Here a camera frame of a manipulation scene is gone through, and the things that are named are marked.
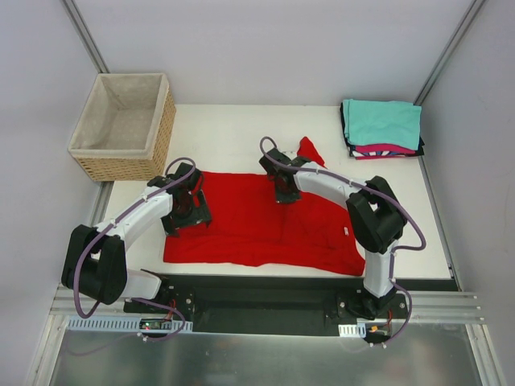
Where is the right aluminium frame post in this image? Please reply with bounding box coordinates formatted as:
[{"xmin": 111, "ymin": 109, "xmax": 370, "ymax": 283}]
[{"xmin": 414, "ymin": 0, "xmax": 488, "ymax": 106}]

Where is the black t shirt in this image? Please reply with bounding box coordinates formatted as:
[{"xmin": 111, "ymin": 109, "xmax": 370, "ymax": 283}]
[{"xmin": 340, "ymin": 102, "xmax": 425, "ymax": 158}]

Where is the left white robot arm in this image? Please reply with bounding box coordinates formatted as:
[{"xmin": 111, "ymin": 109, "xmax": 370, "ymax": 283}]
[{"xmin": 61, "ymin": 157, "xmax": 212, "ymax": 313}]

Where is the red t shirt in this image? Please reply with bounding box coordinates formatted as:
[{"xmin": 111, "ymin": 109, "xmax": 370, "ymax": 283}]
[{"xmin": 163, "ymin": 136, "xmax": 367, "ymax": 277}]

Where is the left aluminium frame post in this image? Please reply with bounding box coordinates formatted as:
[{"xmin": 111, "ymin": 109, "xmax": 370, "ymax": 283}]
[{"xmin": 60, "ymin": 0, "xmax": 109, "ymax": 74}]

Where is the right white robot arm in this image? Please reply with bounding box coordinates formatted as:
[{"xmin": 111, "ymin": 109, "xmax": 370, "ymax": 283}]
[{"xmin": 259, "ymin": 148, "xmax": 407, "ymax": 320}]

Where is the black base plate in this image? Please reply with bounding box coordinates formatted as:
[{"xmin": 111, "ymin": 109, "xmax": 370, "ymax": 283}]
[{"xmin": 123, "ymin": 274, "xmax": 408, "ymax": 336}]

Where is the wicker basket with cloth liner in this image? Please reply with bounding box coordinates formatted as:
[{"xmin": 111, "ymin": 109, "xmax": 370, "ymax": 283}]
[{"xmin": 68, "ymin": 73, "xmax": 176, "ymax": 182}]

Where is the pink t shirt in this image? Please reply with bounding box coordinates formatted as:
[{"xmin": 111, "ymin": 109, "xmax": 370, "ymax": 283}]
[{"xmin": 349, "ymin": 144, "xmax": 416, "ymax": 159}]

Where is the aluminium frame post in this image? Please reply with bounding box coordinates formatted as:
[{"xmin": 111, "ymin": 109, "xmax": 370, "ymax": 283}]
[
  {"xmin": 60, "ymin": 0, "xmax": 109, "ymax": 74},
  {"xmin": 414, "ymin": 0, "xmax": 488, "ymax": 106}
]

